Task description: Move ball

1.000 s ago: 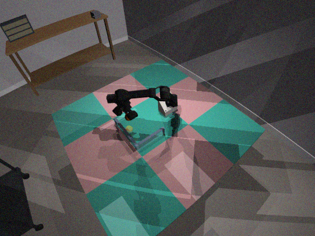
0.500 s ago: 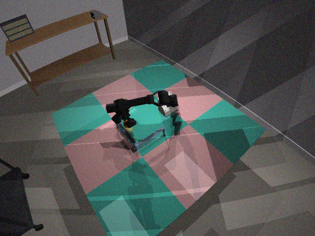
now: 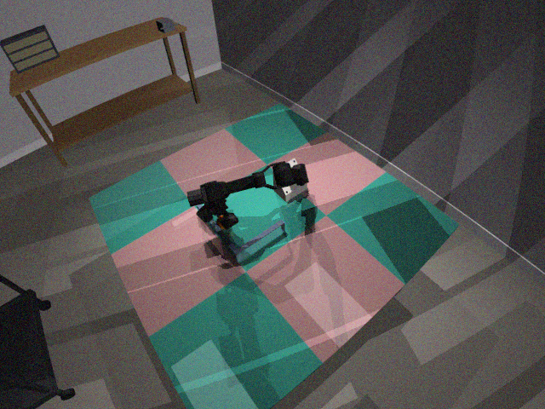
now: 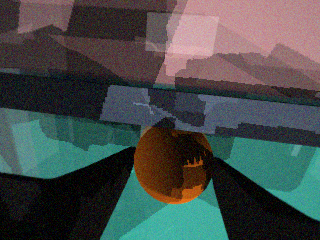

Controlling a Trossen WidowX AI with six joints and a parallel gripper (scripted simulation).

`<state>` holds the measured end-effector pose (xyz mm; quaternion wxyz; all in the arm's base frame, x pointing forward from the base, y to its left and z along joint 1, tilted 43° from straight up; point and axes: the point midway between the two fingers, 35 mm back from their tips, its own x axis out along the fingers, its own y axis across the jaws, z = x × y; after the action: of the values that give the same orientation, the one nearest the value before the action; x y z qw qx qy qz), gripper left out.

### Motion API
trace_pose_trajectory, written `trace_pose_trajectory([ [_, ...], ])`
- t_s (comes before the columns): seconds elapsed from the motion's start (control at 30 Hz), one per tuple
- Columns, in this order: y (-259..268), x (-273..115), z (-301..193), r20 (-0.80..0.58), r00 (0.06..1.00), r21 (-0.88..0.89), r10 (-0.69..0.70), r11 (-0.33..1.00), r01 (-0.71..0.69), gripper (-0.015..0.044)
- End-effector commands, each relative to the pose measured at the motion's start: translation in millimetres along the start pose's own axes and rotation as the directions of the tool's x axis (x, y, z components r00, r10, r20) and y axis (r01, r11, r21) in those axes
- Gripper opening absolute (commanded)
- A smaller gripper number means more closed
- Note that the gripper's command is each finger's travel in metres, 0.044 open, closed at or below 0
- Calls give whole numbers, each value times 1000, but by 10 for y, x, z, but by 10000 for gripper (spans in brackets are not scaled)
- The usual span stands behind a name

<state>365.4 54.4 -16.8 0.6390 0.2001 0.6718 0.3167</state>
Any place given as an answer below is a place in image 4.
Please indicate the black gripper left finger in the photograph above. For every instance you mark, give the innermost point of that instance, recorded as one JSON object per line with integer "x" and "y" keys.
{"x": 74, "y": 206}

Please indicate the translucent yellow ball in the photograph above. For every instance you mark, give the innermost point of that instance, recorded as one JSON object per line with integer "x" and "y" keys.
{"x": 149, "y": 127}

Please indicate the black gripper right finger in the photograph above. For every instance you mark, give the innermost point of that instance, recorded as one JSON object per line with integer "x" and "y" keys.
{"x": 250, "y": 212}

